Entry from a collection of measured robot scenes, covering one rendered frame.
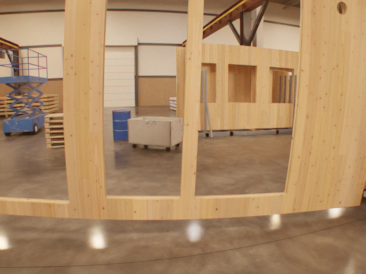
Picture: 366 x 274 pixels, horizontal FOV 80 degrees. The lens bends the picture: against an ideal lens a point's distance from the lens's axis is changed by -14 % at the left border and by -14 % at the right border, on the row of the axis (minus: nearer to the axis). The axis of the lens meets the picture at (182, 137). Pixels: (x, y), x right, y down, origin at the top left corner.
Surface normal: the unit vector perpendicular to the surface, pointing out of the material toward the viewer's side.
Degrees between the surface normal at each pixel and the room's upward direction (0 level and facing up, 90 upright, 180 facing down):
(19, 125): 90
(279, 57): 90
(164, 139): 90
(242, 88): 90
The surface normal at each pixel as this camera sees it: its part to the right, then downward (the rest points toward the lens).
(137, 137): -0.36, 0.18
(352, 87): 0.12, 0.18
